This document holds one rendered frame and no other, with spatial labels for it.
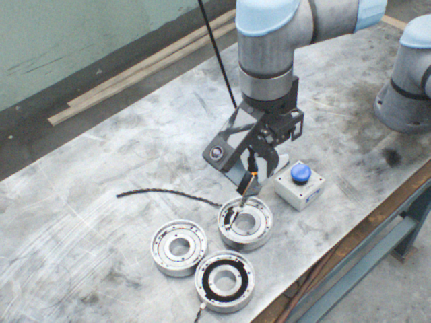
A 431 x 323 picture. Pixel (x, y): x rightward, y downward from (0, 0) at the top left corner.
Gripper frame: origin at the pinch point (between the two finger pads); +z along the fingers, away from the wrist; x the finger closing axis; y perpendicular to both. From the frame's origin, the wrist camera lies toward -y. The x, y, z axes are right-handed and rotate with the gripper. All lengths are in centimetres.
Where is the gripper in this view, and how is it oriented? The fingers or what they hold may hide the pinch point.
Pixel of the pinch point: (254, 177)
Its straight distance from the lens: 81.3
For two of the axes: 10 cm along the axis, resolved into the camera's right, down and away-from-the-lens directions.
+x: -6.2, -5.8, 5.3
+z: 0.8, 6.3, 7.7
